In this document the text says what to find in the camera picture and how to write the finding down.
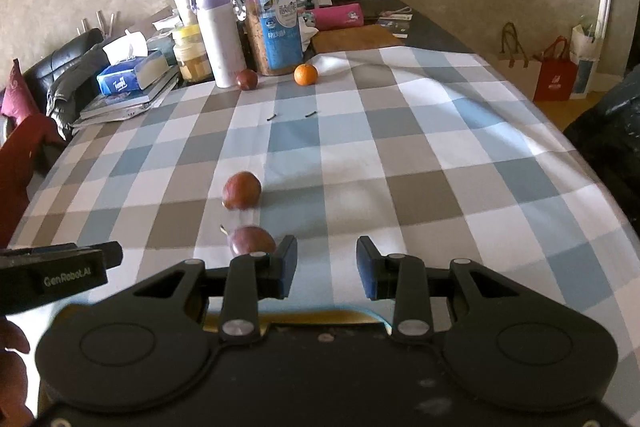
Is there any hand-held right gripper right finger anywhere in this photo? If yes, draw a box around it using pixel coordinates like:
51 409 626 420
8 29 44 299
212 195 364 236
356 236 521 342

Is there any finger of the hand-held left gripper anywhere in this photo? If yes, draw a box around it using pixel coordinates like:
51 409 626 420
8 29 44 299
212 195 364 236
75 241 124 269

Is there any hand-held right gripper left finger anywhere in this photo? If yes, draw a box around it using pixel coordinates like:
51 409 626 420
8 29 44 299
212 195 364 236
132 235 298 342

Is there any gold metal tin tray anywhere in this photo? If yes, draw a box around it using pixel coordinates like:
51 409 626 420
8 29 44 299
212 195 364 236
200 304 393 334

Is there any purple passion fruit with stem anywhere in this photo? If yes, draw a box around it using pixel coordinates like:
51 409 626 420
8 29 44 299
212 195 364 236
220 224 277 258

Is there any person's left hand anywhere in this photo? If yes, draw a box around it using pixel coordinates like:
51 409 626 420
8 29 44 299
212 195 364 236
0 320 37 427

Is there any red chair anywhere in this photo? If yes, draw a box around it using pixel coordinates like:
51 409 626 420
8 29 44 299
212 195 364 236
0 114 67 230

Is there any checked tablecloth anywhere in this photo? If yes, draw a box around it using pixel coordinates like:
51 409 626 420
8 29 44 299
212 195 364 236
7 44 640 324

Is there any grey jacket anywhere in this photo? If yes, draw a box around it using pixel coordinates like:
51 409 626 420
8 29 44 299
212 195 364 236
46 42 109 138

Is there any blue tissue box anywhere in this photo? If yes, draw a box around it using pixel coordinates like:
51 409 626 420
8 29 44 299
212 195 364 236
96 29 171 96

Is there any magenta cushion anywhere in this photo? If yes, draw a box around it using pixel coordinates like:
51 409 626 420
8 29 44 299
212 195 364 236
0 59 39 124

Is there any orange tangerine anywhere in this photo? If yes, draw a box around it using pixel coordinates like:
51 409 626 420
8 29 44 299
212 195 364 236
293 63 319 86

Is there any black leather sofa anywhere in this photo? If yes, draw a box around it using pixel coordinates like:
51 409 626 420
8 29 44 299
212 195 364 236
22 28 104 118

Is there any glass jar with yellow lid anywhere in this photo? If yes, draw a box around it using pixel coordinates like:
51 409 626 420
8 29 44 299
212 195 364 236
172 25 214 82

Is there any wooden board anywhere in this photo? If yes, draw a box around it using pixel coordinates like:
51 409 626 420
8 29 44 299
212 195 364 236
312 24 404 56

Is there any bundle of grey rods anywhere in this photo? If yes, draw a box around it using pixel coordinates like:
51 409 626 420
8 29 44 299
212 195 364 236
76 10 122 38

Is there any white bottle with purple lid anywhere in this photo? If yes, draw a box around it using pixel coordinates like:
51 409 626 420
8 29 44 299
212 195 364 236
192 0 247 88

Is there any glass jar with blue label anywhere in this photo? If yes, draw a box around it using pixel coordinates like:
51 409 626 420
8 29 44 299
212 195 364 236
234 0 306 76

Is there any pink pencil case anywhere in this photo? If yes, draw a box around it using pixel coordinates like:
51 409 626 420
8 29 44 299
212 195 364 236
306 3 364 32

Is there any beige paper bag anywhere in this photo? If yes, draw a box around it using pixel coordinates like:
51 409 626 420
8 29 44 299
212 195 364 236
497 22 542 86

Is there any red paper bag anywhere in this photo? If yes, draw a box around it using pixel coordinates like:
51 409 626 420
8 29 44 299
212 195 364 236
532 36 579 102

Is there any dark plastic bag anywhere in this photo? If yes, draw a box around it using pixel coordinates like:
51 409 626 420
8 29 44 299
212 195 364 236
562 77 640 235

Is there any white paper bag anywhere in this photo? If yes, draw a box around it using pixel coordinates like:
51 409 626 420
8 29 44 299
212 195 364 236
571 14 602 98

